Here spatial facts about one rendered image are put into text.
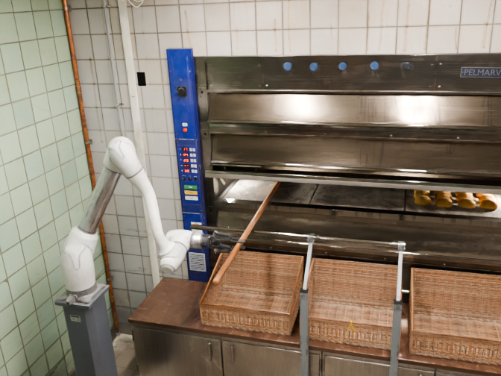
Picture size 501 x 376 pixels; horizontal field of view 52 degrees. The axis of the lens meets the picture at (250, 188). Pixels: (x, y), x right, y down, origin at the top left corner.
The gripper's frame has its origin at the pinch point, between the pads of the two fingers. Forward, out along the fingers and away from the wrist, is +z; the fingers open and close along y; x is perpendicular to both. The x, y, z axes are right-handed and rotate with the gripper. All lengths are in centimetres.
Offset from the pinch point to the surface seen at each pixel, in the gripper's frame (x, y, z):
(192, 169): -56, -21, -47
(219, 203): -59, 3, -31
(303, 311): 2, 36, 35
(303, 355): 2, 65, 35
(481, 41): -57, -97, 117
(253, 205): -58, 3, -8
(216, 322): -9, 59, -20
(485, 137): -57, -47, 124
